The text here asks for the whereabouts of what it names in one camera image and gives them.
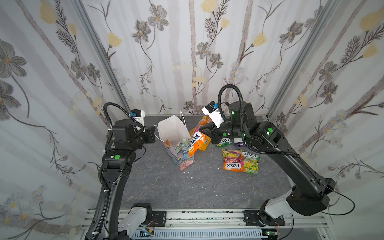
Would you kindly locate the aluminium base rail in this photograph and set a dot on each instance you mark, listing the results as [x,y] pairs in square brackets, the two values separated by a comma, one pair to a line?
[297,226]

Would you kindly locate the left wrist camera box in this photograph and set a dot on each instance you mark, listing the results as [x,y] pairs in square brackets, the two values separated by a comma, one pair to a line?
[138,116]

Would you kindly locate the lime Fox's candy bag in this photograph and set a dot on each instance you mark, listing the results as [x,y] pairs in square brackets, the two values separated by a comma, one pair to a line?
[251,163]

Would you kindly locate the white slotted cable duct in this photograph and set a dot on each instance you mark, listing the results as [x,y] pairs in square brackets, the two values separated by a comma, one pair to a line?
[202,234]

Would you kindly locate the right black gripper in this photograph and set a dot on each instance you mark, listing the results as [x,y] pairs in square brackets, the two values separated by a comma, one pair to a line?
[214,132]

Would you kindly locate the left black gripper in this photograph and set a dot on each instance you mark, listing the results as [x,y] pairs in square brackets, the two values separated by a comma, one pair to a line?
[149,132]

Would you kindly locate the green Fox's candy bag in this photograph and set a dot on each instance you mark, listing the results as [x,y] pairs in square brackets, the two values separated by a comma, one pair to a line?
[224,142]

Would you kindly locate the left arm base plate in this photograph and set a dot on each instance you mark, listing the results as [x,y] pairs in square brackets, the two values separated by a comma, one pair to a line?
[158,219]

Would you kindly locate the yellow snack bag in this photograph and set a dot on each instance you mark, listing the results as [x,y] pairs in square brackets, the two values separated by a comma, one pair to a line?
[205,143]

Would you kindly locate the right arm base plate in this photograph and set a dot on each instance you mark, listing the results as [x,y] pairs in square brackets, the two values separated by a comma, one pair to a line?
[261,219]

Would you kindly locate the small orange snack packet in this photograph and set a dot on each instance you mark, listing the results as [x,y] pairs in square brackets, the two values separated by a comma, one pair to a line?
[204,121]

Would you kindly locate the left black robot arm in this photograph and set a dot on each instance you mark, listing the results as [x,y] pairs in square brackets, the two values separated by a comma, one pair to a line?
[125,137]

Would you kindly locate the pink Fox's fruits bag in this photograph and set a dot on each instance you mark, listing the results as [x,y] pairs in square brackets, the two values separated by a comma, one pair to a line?
[233,160]

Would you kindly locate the white paper bag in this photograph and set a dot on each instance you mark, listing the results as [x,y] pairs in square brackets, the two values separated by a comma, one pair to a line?
[176,138]

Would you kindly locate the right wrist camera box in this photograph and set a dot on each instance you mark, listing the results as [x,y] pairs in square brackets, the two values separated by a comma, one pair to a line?
[212,110]

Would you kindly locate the orange pink Fox's bag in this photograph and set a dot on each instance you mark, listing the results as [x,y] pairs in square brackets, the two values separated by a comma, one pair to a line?
[196,141]

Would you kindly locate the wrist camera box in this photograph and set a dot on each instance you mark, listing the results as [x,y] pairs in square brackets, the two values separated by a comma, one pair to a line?
[212,110]
[138,116]

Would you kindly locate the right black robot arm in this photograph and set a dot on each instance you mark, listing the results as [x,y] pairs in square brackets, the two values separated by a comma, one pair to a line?
[234,118]

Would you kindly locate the purple snack packet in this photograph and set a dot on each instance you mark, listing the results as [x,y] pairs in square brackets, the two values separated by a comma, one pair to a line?
[238,142]

